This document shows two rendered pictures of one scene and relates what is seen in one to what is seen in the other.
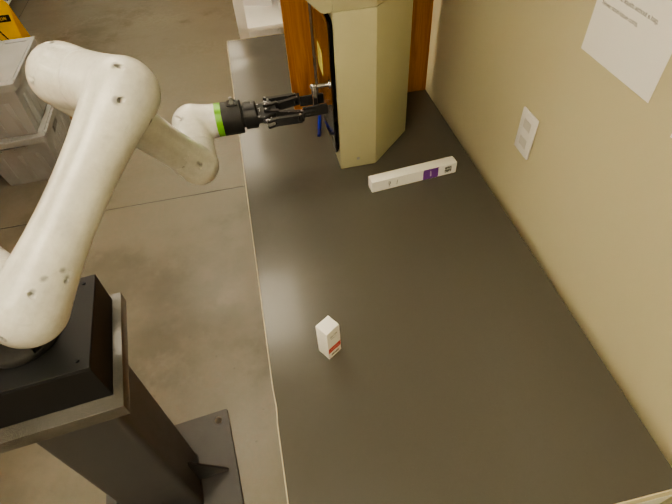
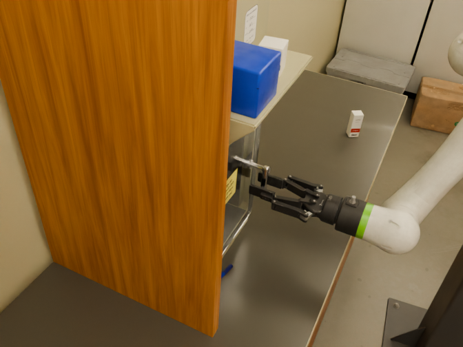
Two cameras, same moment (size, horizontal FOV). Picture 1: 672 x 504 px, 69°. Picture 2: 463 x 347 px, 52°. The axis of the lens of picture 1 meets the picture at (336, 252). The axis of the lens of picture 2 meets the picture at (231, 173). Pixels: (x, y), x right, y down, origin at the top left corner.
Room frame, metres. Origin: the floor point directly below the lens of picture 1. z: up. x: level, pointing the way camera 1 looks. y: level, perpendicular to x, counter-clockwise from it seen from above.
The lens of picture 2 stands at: (2.10, 0.46, 1.97)
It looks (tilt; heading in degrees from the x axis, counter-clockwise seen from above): 40 degrees down; 212
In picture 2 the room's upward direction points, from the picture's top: 4 degrees clockwise
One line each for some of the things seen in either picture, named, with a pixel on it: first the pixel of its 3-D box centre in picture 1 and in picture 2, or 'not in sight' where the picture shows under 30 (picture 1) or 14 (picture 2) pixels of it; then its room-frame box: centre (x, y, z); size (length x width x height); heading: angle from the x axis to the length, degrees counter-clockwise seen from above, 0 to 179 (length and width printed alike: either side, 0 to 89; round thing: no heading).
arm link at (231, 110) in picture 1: (233, 116); (349, 214); (1.21, 0.26, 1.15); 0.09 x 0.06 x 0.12; 9
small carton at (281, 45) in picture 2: not in sight; (272, 56); (1.30, 0.04, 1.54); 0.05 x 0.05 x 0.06; 17
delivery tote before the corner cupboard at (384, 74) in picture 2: not in sight; (366, 85); (-1.31, -0.49, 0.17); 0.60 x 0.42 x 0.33; 97
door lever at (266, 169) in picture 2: (320, 96); (258, 177); (1.24, 0.01, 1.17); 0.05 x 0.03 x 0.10; 98
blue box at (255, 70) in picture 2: not in sight; (243, 78); (1.44, 0.06, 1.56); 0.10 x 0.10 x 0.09; 9
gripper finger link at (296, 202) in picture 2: (281, 105); (293, 203); (1.25, 0.12, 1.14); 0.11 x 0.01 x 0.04; 115
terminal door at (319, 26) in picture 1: (323, 69); (231, 190); (1.35, 0.00, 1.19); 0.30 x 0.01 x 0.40; 8
